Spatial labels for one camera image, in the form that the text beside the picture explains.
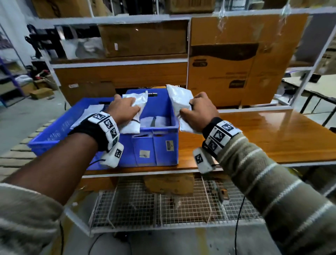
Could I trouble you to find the person's right hand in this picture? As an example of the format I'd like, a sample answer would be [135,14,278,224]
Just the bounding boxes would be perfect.
[180,92,220,133]

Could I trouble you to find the person's left hand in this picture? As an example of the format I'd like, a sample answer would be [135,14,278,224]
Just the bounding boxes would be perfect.
[105,94,141,126]

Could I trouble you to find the white packet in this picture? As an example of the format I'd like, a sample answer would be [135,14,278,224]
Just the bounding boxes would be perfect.
[118,90,149,135]
[166,84,203,135]

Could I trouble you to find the white packets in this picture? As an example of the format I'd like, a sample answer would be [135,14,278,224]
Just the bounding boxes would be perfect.
[70,104,105,131]

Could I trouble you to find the perforated blue plastic crate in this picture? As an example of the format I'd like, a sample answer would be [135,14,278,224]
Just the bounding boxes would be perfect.
[27,97,128,170]

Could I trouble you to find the person's left forearm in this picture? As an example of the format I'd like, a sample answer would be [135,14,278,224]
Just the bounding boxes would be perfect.
[0,132,99,255]

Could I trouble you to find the person's right forearm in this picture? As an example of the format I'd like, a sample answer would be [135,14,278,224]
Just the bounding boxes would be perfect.
[218,132,336,255]

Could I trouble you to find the right wrist marker band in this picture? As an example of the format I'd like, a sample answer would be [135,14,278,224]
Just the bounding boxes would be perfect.
[202,117,243,159]

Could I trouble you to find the wrist marker band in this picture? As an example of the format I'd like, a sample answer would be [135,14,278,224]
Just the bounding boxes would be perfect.
[202,117,243,159]
[69,111,120,152]

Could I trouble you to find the left wrist marker band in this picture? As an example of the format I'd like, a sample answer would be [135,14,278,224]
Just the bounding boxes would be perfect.
[69,111,120,152]

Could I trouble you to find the flat cardboard sheet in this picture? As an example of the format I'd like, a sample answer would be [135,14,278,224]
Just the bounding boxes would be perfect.
[60,81,117,105]

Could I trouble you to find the large brown cardboard box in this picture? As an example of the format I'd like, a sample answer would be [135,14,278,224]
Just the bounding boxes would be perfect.
[98,20,189,58]

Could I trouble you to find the white open box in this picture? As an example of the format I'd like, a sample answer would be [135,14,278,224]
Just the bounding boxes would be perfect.
[60,36,105,60]

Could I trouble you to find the big plain cardboard box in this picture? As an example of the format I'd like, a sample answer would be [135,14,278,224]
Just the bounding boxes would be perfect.
[143,173,195,196]

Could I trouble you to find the small closed cardboard box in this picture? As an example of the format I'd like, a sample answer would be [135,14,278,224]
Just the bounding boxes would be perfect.
[29,87,54,100]

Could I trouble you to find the small orange tool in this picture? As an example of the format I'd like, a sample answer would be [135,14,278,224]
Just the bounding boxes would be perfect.
[211,181,230,204]

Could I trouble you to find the black metal stand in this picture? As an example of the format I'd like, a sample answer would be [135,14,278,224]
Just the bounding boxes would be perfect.
[25,25,66,60]

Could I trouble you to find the tall brown cardboard box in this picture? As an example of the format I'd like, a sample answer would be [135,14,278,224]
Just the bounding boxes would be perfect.
[165,0,216,14]

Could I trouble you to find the wooden pallet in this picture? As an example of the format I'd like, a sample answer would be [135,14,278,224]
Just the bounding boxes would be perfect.
[0,119,57,182]

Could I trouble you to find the blue metal storage rack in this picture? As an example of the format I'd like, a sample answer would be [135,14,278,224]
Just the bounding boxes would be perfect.
[0,23,37,108]

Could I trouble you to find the brown printed cardboard box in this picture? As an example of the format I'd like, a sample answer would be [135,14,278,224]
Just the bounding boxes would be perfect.
[31,0,111,19]

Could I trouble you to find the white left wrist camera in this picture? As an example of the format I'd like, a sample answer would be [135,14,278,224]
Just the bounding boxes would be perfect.
[99,142,124,168]

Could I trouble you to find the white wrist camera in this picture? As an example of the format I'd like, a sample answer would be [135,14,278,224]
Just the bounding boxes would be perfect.
[99,142,124,168]
[193,147,217,174]

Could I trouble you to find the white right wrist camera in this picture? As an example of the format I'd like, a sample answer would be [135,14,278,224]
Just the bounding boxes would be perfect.
[193,147,217,174]

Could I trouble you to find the orange-brown box with handle hole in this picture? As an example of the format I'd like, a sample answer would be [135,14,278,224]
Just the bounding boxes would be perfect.
[188,14,309,107]

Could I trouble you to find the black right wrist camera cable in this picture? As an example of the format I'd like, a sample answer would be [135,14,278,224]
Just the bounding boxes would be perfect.
[234,195,246,255]

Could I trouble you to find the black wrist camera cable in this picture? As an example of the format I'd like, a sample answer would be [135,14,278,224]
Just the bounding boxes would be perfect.
[59,159,105,255]
[234,195,246,255]

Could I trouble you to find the black metal frame table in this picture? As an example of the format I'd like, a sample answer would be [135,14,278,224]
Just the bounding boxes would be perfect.
[282,75,336,126]

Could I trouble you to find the wall of stacked cardboard boxes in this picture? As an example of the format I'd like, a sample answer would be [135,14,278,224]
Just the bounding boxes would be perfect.
[315,39,336,75]

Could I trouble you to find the black left wrist camera cable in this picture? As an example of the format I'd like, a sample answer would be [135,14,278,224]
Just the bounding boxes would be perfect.
[59,159,105,255]

